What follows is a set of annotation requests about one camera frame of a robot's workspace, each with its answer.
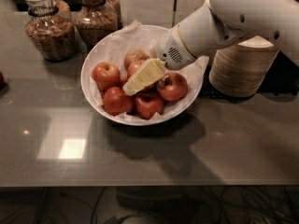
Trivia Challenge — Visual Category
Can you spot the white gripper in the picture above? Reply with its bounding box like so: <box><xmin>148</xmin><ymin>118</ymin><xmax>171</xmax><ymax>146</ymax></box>
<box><xmin>122</xmin><ymin>25</ymin><xmax>197</xmax><ymax>95</ymax></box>

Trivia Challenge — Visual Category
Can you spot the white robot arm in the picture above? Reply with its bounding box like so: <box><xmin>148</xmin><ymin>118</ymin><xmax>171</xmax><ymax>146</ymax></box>
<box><xmin>151</xmin><ymin>0</ymin><xmax>299</xmax><ymax>70</ymax></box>

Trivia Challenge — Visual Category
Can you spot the red apple back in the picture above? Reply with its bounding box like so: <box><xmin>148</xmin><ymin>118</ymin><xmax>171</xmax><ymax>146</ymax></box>
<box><xmin>124</xmin><ymin>49</ymin><xmax>150</xmax><ymax>70</ymax></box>

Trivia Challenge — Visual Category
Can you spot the white bowl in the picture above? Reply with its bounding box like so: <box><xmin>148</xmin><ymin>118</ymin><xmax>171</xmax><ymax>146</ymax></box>
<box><xmin>80</xmin><ymin>24</ymin><xmax>204</xmax><ymax>127</ymax></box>

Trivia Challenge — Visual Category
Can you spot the white box behind bowl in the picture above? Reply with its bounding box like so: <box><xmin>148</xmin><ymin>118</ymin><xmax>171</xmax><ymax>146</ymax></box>
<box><xmin>121</xmin><ymin>0</ymin><xmax>174</xmax><ymax>28</ymax></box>

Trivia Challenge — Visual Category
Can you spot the paper bowl stack front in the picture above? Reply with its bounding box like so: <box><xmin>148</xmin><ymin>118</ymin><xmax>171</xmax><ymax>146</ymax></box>
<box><xmin>209</xmin><ymin>36</ymin><xmax>278</xmax><ymax>98</ymax></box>

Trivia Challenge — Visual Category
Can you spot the white paper liner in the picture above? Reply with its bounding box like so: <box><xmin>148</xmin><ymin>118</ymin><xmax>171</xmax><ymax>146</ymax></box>
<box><xmin>88</xmin><ymin>20</ymin><xmax>210</xmax><ymax>125</ymax></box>

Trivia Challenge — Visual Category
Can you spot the glass granola jar middle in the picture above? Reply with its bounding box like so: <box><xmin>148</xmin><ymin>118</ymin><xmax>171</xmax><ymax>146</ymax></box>
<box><xmin>74</xmin><ymin>0</ymin><xmax>118</xmax><ymax>49</ymax></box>

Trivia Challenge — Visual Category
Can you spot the glass granola jar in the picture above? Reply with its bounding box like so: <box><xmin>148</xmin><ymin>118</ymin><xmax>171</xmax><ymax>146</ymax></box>
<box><xmin>25</xmin><ymin>0</ymin><xmax>75</xmax><ymax>62</ymax></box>
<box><xmin>74</xmin><ymin>0</ymin><xmax>118</xmax><ymax>49</ymax></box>

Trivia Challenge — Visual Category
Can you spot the glass jar far back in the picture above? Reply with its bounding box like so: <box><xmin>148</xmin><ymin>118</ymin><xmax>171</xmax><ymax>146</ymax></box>
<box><xmin>101</xmin><ymin>0</ymin><xmax>123</xmax><ymax>30</ymax></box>

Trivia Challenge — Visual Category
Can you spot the glass granola jar left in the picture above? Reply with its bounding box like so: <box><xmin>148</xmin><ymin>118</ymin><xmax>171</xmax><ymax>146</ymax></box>
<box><xmin>25</xmin><ymin>0</ymin><xmax>75</xmax><ymax>62</ymax></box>

